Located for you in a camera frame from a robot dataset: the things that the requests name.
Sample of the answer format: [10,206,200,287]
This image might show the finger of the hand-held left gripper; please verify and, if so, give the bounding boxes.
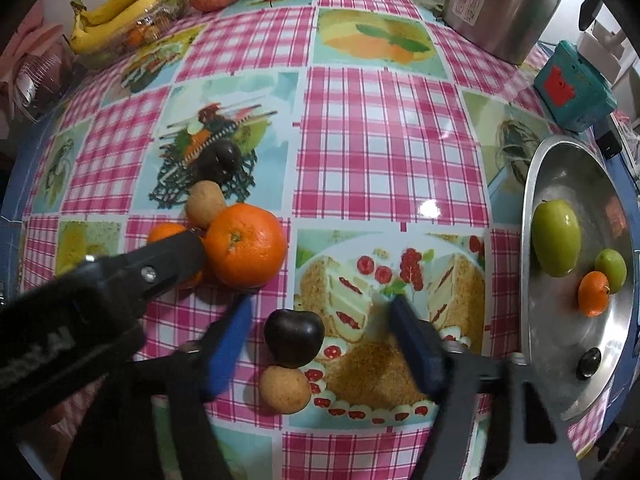
[5,232,207,322]

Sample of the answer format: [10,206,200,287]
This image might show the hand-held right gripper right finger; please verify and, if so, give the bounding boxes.
[387,294,583,480]

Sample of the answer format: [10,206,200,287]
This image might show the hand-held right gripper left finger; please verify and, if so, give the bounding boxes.
[62,294,256,480]

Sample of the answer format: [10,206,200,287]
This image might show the large orange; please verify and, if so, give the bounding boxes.
[204,203,289,289]
[146,222,206,288]

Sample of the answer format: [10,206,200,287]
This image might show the dark plum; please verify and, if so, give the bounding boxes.
[195,140,241,183]
[576,347,603,380]
[263,309,325,368]

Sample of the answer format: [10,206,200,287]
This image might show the brown kiwi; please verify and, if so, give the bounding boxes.
[258,365,312,415]
[185,181,228,228]

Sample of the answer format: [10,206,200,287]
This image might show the stainless steel bowl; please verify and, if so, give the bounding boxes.
[520,135,640,423]

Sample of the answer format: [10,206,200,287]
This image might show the large green jujube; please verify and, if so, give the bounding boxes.
[531,200,582,278]

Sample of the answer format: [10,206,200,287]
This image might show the small orange with stem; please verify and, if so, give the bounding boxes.
[577,271,612,318]

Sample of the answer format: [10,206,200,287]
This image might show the small green jujube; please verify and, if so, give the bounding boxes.
[595,248,628,295]

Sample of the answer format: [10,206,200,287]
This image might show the pink plaid printed tablecloth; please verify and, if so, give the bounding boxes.
[10,0,631,480]

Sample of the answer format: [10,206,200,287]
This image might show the clear plastic container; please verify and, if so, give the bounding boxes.
[87,0,188,68]

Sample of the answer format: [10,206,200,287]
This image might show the small black object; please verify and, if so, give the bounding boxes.
[597,130,623,158]

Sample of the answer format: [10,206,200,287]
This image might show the teal box with red label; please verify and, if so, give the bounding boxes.
[533,40,617,133]

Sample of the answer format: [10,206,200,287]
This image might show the stainless steel thermos jug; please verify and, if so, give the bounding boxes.
[442,0,608,66]

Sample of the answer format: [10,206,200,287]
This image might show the white furniture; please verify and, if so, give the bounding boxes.
[575,15,631,81]

